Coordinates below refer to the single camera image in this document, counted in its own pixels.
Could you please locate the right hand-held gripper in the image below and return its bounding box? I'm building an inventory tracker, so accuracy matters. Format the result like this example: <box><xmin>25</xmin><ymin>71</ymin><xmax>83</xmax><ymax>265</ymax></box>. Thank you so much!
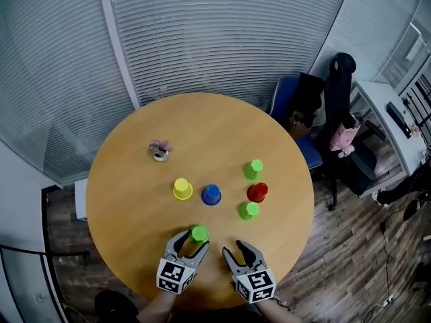
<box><xmin>222</xmin><ymin>240</ymin><xmax>277</xmax><ymax>304</ymax></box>

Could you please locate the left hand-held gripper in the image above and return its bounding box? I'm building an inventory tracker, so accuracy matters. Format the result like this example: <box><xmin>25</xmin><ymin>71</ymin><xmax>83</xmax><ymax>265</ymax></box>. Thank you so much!
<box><xmin>156</xmin><ymin>229</ymin><xmax>211</xmax><ymax>295</ymax></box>

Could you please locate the green paper cup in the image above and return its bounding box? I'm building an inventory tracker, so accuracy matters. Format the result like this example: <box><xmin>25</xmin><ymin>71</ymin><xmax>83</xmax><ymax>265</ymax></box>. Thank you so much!
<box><xmin>238</xmin><ymin>201</ymin><xmax>261</xmax><ymax>221</ymax></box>
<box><xmin>243</xmin><ymin>159</ymin><xmax>264</xmax><ymax>181</ymax></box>
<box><xmin>189</xmin><ymin>223</ymin><xmax>210</xmax><ymax>244</ymax></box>

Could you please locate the blue plastic cup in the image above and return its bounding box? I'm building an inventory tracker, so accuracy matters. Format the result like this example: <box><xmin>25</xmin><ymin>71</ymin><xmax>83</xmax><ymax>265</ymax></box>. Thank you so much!
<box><xmin>201</xmin><ymin>184</ymin><xmax>222</xmax><ymax>207</ymax></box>

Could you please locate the yellow plastic cup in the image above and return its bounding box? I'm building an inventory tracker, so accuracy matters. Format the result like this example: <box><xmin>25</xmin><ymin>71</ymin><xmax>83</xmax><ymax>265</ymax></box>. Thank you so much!
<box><xmin>172</xmin><ymin>177</ymin><xmax>194</xmax><ymax>201</ymax></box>

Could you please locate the red plastic cup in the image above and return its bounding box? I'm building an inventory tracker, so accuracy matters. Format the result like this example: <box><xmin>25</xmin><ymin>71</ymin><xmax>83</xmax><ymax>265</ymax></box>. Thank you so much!
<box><xmin>246</xmin><ymin>182</ymin><xmax>269</xmax><ymax>204</ymax></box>

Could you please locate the person's right forearm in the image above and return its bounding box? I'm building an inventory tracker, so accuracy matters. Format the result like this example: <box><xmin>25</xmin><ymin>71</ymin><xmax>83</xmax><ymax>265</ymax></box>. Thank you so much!
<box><xmin>257</xmin><ymin>296</ymin><xmax>304</xmax><ymax>323</ymax></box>

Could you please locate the person's left forearm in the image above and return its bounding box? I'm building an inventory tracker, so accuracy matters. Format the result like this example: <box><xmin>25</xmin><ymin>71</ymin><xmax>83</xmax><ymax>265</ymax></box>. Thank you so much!
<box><xmin>137</xmin><ymin>289</ymin><xmax>176</xmax><ymax>323</ymax></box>

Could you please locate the small potted plant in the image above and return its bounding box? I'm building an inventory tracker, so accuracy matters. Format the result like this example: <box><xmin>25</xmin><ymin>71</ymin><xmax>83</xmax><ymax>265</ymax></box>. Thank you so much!
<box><xmin>148</xmin><ymin>139</ymin><xmax>173</xmax><ymax>163</ymax></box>

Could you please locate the white low cabinet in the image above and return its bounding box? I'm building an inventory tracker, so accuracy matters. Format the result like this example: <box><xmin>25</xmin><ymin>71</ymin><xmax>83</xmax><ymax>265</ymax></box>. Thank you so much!
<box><xmin>74</xmin><ymin>178</ymin><xmax>89</xmax><ymax>221</ymax></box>

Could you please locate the whiteboard with black stand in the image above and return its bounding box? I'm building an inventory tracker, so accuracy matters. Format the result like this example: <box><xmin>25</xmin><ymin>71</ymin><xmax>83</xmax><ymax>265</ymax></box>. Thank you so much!
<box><xmin>0</xmin><ymin>244</ymin><xmax>91</xmax><ymax>323</ymax></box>

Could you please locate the blue chair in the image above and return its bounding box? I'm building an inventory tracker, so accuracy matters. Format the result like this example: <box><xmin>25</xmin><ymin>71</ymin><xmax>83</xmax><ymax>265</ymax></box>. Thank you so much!
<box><xmin>268</xmin><ymin>75</ymin><xmax>323</xmax><ymax>171</ymax></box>

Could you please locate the brown handbag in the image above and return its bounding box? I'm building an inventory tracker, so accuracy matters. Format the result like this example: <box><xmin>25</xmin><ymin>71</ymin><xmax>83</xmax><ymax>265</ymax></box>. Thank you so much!
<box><xmin>289</xmin><ymin>110</ymin><xmax>319</xmax><ymax>141</ymax></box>

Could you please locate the white plastic bottle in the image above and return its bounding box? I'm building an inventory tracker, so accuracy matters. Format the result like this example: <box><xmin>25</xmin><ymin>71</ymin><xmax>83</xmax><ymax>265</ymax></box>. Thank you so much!
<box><xmin>337</xmin><ymin>145</ymin><xmax>357</xmax><ymax>159</ymax></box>

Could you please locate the pink bag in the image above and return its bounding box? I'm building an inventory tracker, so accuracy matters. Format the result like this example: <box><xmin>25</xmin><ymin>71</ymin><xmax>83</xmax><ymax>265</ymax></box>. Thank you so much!
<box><xmin>329</xmin><ymin>122</ymin><xmax>361</xmax><ymax>151</ymax></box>

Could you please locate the black jacket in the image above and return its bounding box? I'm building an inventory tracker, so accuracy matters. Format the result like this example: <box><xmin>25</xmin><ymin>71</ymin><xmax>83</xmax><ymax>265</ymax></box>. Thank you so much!
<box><xmin>298</xmin><ymin>72</ymin><xmax>327</xmax><ymax>127</ymax></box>

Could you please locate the black office chair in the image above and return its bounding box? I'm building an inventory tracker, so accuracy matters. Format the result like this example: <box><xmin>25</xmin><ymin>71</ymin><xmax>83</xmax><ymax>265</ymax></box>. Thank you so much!
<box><xmin>316</xmin><ymin>52</ymin><xmax>387</xmax><ymax>211</ymax></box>

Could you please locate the black rectangular device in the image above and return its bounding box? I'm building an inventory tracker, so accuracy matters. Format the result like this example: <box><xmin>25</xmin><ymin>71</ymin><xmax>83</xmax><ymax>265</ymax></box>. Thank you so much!
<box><xmin>386</xmin><ymin>101</ymin><xmax>412</xmax><ymax>139</ymax></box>

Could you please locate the white desk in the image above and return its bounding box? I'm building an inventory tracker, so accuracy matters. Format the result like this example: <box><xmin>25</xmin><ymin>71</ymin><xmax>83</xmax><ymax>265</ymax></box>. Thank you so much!
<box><xmin>350</xmin><ymin>80</ymin><xmax>431</xmax><ymax>198</ymax></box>

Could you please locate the black floor cable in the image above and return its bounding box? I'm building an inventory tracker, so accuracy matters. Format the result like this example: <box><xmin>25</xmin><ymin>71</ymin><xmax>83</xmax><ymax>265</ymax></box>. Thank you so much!
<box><xmin>378</xmin><ymin>220</ymin><xmax>395</xmax><ymax>299</ymax></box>

